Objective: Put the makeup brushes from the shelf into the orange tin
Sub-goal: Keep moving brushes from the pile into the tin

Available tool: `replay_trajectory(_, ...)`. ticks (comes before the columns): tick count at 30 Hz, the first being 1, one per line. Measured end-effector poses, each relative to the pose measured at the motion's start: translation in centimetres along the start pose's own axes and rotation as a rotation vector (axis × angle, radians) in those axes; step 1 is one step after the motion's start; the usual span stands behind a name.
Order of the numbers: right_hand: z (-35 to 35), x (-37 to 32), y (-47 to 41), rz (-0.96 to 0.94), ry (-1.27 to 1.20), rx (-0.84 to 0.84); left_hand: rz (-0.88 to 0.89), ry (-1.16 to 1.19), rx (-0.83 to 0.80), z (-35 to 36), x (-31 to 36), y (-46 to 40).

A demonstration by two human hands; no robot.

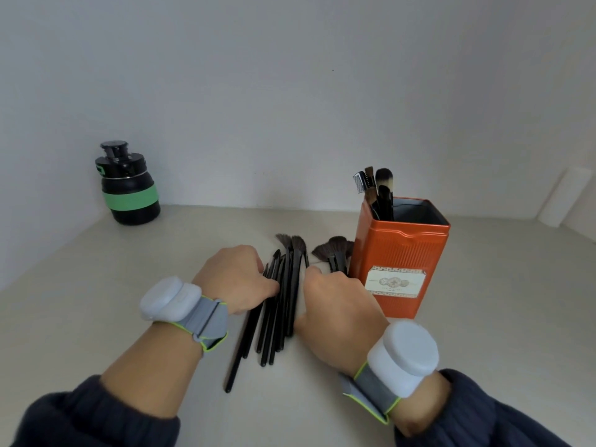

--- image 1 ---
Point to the person's left forearm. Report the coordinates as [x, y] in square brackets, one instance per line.
[149, 367]

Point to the pile of black makeup brushes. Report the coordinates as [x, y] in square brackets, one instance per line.
[279, 316]

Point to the white foundation makeup brush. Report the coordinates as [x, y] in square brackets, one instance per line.
[384, 179]

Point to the person's right forearm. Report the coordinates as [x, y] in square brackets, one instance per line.
[489, 414]

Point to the beige table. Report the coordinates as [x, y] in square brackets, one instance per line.
[512, 283]

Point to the person's right hand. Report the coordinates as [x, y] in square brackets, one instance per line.
[340, 316]

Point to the black green water bottle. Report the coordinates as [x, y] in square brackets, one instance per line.
[132, 200]

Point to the orange square tin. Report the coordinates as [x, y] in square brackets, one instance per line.
[396, 249]

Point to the person's left hand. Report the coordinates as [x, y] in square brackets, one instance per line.
[233, 279]

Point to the white paper roll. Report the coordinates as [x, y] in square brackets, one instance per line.
[563, 195]

